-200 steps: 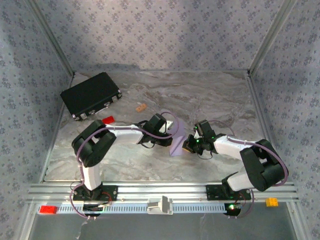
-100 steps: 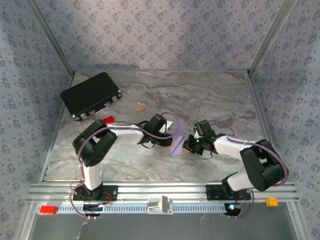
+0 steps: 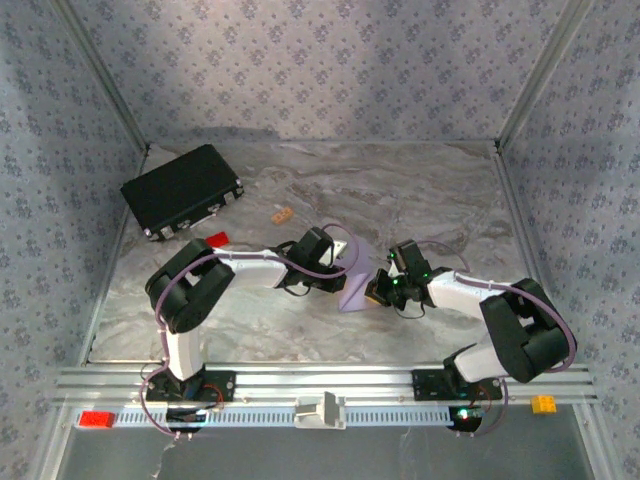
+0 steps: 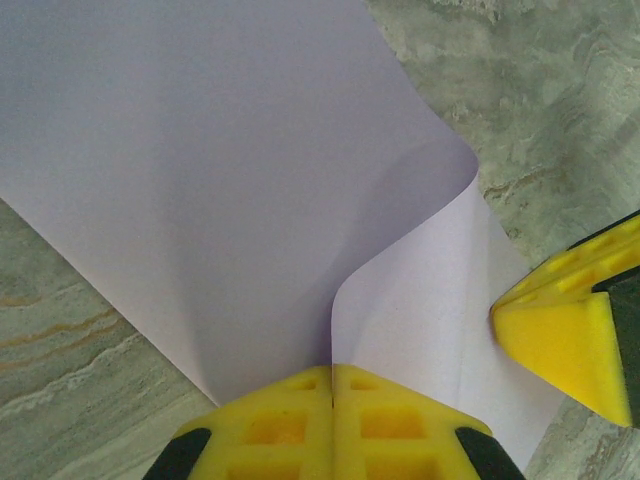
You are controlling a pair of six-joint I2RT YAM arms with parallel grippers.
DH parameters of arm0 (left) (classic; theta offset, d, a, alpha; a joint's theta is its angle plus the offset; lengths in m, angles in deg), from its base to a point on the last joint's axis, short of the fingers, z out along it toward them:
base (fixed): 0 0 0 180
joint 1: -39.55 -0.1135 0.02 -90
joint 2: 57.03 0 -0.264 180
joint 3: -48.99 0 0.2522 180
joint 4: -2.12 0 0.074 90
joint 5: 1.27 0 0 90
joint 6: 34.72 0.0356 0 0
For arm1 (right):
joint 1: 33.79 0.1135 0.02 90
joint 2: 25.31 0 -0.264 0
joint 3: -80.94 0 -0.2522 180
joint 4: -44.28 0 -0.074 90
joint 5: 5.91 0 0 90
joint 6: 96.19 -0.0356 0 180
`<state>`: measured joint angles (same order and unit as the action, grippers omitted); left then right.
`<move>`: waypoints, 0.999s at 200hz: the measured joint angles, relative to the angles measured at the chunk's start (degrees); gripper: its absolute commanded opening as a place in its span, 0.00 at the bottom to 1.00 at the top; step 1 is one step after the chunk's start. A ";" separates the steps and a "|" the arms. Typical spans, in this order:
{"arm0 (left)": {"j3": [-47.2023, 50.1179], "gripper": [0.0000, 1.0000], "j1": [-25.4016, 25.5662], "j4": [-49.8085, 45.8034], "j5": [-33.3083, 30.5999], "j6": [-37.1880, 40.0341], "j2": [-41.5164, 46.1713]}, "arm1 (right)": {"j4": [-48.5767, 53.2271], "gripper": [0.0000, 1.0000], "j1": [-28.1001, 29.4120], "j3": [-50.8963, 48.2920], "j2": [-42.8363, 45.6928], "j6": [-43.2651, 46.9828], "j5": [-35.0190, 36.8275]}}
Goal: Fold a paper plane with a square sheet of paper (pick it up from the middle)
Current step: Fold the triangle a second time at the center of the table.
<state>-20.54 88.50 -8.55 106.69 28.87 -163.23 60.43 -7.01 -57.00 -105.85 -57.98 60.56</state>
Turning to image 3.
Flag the aluminium mounting rail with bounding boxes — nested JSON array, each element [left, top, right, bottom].
[[54, 364, 599, 407]]

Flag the white slotted cable duct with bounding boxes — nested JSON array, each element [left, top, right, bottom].
[[74, 405, 494, 430]]

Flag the aluminium frame side rail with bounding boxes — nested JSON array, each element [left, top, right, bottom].
[[77, 147, 151, 366], [492, 144, 569, 366]]

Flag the chunky red toy brick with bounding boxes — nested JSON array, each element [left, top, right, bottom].
[[78, 410, 117, 430]]

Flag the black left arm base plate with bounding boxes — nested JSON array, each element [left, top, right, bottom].
[[144, 368, 237, 404]]

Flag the white plastic bracket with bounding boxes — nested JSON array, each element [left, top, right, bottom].
[[292, 391, 347, 431]]

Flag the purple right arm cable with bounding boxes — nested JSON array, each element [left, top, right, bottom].
[[417, 240, 579, 440]]

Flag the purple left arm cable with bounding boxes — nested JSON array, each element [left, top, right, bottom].
[[138, 223, 362, 441]]

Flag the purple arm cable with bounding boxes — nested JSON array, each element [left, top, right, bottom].
[[417, 240, 579, 440], [138, 223, 362, 441]]

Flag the light purple paper sheet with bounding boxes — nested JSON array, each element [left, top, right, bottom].
[[336, 238, 375, 314]]

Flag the aluminium frame post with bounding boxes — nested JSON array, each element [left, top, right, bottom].
[[49, 0, 152, 154], [496, 0, 599, 154]]

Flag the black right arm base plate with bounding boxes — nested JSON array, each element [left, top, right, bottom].
[[410, 368, 504, 402]]

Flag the black briefcase with metal latches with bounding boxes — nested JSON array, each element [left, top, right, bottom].
[[120, 143, 246, 244]]

